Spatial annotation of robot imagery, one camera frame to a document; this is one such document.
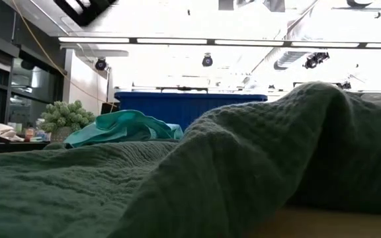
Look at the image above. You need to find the dark green buttoned knit shirt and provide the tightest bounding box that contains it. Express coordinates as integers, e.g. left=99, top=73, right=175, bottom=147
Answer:
left=0, top=81, right=381, bottom=238

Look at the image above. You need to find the turquoise shirt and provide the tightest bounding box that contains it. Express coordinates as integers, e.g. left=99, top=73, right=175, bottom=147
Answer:
left=63, top=109, right=185, bottom=149

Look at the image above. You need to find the blue plastic bin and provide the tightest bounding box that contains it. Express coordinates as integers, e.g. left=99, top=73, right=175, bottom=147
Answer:
left=114, top=91, right=269, bottom=132

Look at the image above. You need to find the long ceiling light strip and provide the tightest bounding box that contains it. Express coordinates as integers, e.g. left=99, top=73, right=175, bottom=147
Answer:
left=58, top=36, right=381, bottom=50

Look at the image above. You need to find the small black box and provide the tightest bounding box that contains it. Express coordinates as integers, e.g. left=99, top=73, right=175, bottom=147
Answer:
left=101, top=101, right=121, bottom=116

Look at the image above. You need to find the green succulent plant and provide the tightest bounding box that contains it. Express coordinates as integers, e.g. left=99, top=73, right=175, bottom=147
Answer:
left=40, top=100, right=96, bottom=143

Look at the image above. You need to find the black ceiling fixture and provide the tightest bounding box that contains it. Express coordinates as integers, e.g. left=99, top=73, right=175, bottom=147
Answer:
left=302, top=52, right=330, bottom=69

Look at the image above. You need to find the yellow cable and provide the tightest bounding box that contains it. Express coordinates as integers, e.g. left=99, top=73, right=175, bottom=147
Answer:
left=11, top=0, right=118, bottom=113

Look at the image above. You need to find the black aluminium table frame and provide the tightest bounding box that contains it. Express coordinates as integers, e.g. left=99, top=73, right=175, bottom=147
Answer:
left=0, top=141, right=51, bottom=155

